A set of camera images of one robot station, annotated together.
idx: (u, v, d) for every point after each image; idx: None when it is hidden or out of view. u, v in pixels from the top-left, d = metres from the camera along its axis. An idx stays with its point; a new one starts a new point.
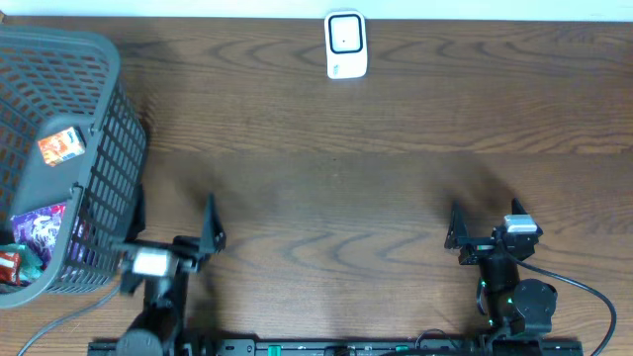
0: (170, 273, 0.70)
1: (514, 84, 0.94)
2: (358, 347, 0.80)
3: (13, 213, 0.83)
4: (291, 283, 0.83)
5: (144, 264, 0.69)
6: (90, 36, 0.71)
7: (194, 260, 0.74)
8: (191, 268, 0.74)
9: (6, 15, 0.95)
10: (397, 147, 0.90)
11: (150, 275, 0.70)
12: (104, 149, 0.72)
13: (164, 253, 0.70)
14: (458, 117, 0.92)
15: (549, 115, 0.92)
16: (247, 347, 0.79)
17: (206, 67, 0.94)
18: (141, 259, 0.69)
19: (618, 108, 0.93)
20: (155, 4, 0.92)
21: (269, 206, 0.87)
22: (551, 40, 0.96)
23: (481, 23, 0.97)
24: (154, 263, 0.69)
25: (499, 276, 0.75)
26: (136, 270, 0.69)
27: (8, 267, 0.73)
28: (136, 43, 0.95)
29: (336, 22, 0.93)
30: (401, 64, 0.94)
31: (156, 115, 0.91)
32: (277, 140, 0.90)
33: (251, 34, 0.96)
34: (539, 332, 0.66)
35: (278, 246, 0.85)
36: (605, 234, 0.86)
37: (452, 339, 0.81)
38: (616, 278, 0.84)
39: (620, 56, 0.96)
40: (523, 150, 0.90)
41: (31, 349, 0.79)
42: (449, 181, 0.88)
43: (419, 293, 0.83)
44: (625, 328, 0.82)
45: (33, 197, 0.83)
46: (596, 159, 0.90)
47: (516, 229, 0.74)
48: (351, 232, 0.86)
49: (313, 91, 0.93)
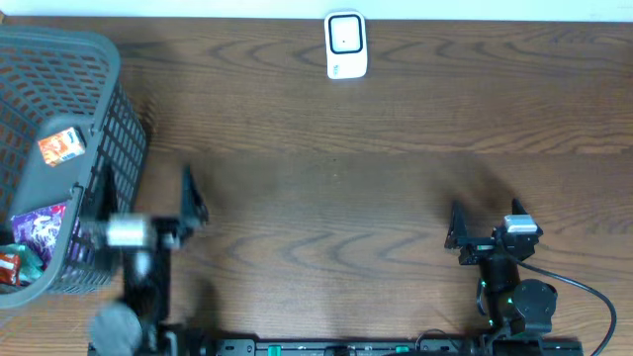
0: (149, 241, 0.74)
1: (514, 84, 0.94)
2: (358, 347, 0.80)
3: (13, 213, 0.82)
4: (291, 283, 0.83)
5: (120, 232, 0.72)
6: (90, 37, 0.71)
7: (175, 232, 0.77)
8: (173, 241, 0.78)
9: (6, 15, 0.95)
10: (398, 147, 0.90)
11: (127, 241, 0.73)
12: (104, 150, 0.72)
13: (139, 223, 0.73)
14: (458, 117, 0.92)
15: (549, 115, 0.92)
16: (247, 347, 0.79)
17: (206, 67, 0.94)
18: (118, 222, 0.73)
19: (618, 109, 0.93)
20: (155, 4, 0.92)
21: (269, 206, 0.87)
22: (551, 40, 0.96)
23: (481, 23, 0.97)
24: (132, 225, 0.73)
25: (500, 276, 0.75)
26: (110, 234, 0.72)
27: (8, 270, 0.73)
28: (136, 43, 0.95)
29: (336, 22, 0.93)
30: (401, 64, 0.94)
31: (156, 115, 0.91)
32: (277, 140, 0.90)
33: (251, 33, 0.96)
34: (539, 332, 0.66)
35: (278, 245, 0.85)
36: (605, 234, 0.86)
37: (452, 339, 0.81)
38: (616, 277, 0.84)
39: (620, 56, 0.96)
40: (523, 150, 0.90)
41: (31, 349, 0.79)
42: (449, 181, 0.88)
43: (419, 293, 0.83)
44: (625, 328, 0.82)
45: (33, 197, 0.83)
46: (596, 159, 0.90)
47: (516, 229, 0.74)
48: (351, 231, 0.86)
49: (313, 91, 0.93)
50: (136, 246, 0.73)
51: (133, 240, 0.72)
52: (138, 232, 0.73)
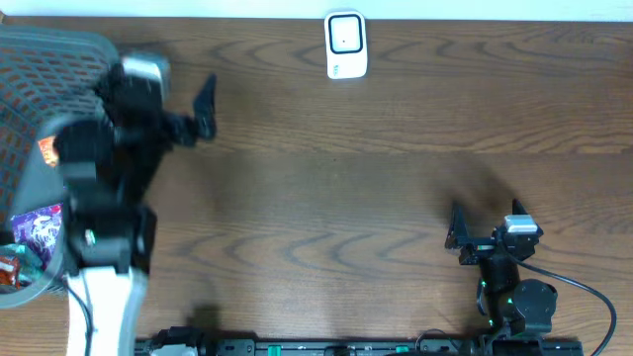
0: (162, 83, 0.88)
1: (514, 84, 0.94)
2: (358, 347, 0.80)
3: (13, 214, 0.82)
4: (291, 283, 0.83)
5: (135, 68, 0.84)
6: (89, 36, 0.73)
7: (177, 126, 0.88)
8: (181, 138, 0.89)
9: (6, 15, 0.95)
10: (398, 147, 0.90)
11: (140, 73, 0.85)
12: None
13: (151, 65, 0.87)
14: (458, 117, 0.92)
15: (549, 115, 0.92)
16: (247, 347, 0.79)
17: (206, 67, 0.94)
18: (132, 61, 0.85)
19: (618, 109, 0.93)
20: (155, 4, 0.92)
21: (269, 206, 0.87)
22: (551, 40, 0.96)
23: (481, 23, 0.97)
24: (144, 65, 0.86)
25: (499, 276, 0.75)
26: (127, 66, 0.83)
27: (8, 272, 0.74)
28: (136, 43, 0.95)
29: (336, 22, 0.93)
30: (401, 64, 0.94)
31: None
32: (277, 140, 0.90)
33: (251, 34, 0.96)
34: (540, 332, 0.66)
35: (278, 245, 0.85)
36: (605, 234, 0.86)
37: (452, 339, 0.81)
38: (616, 278, 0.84)
39: (620, 56, 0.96)
40: (523, 150, 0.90)
41: (32, 349, 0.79)
42: (449, 181, 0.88)
43: (419, 293, 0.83)
44: (625, 328, 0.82)
45: (33, 197, 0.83)
46: (596, 159, 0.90)
47: (516, 229, 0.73)
48: (351, 231, 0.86)
49: (313, 91, 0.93)
50: (148, 77, 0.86)
51: (144, 71, 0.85)
52: (151, 69, 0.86)
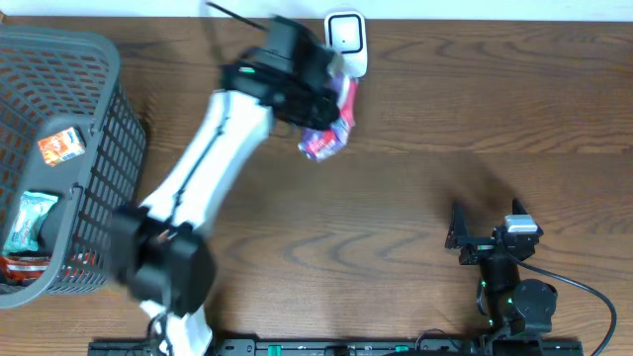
0: (53, 37, 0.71)
1: (514, 83, 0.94)
2: (358, 347, 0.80)
3: (21, 194, 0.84)
4: (291, 283, 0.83)
5: None
6: (89, 36, 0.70)
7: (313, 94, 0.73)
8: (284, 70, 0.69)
9: (6, 15, 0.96)
10: (398, 147, 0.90)
11: None
12: (104, 149, 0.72)
13: None
14: (458, 117, 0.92)
15: (549, 115, 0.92)
16: (247, 347, 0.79)
17: (206, 67, 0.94)
18: None
19: (618, 108, 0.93)
20: (155, 4, 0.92)
21: (269, 205, 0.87)
22: (551, 39, 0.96)
23: (480, 23, 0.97)
24: None
25: (500, 276, 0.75)
26: None
27: (24, 272, 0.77)
28: (136, 44, 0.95)
29: (336, 22, 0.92)
30: (401, 64, 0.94)
31: (156, 115, 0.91)
32: (277, 140, 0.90)
33: (250, 34, 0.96)
34: (539, 332, 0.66)
35: (278, 245, 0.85)
36: (606, 235, 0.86)
37: (452, 339, 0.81)
38: (616, 277, 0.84)
39: (620, 55, 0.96)
40: (523, 150, 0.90)
41: (31, 349, 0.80)
42: (449, 181, 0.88)
43: (419, 293, 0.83)
44: (626, 328, 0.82)
45: (39, 181, 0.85)
46: (596, 159, 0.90)
47: (516, 229, 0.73)
48: (350, 231, 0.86)
49: None
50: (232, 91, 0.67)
51: None
52: None
